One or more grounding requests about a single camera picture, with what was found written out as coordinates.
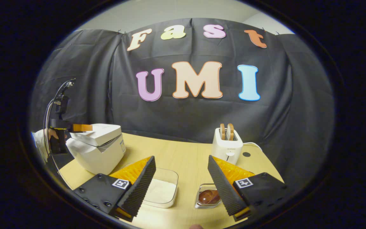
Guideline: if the white toaster cable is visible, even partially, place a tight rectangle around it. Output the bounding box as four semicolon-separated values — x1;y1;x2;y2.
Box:
243;142;263;151

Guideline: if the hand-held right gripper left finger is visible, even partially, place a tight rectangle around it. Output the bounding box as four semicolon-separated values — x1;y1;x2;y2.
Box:
73;156;157;222

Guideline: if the white toaster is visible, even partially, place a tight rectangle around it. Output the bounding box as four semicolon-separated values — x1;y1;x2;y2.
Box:
211;127;244;165

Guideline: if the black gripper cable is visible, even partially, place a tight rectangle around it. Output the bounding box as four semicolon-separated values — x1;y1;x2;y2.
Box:
43;79;75;174

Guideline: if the black backdrop cloth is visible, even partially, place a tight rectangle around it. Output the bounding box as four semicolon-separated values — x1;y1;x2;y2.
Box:
29;17;335;191

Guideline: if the brown wooden spoon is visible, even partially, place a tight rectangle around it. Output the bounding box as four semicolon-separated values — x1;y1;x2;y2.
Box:
198;189;221;205

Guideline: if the clear plastic container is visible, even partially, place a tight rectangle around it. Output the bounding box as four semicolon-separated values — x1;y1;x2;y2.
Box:
124;164;179;209

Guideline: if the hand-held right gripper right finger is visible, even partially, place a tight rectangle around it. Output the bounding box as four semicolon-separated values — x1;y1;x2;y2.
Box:
207;155;288;222

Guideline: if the white rice cooker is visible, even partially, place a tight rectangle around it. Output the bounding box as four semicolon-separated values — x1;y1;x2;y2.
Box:
66;123;127;175

